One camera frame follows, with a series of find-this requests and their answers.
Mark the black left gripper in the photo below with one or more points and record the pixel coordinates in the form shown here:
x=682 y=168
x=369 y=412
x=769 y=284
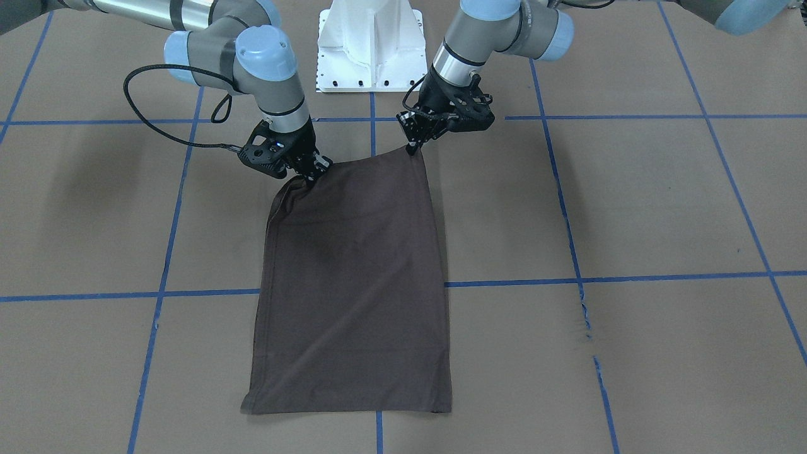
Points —
x=434 y=99

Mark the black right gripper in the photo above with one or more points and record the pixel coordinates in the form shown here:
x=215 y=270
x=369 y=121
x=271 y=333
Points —
x=301 y=147

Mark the dark brown t-shirt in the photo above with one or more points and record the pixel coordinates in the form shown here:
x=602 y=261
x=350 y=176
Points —
x=352 y=312

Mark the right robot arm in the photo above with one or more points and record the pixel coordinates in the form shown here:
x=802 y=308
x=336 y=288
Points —
x=239 y=47

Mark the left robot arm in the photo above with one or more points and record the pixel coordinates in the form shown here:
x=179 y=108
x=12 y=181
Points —
x=537 y=30

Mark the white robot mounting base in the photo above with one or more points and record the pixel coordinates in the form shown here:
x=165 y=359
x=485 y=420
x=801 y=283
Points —
x=370 y=46

